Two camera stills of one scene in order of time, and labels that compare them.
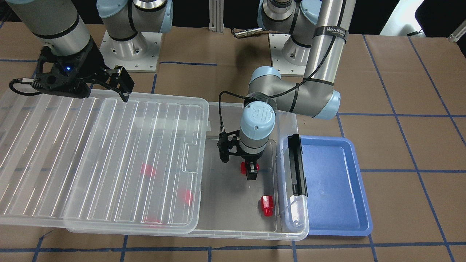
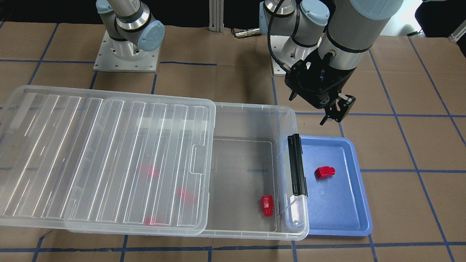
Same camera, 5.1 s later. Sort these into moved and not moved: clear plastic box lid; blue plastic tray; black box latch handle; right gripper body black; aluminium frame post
Moved: right gripper body black
Not moved: black box latch handle; clear plastic box lid; aluminium frame post; blue plastic tray
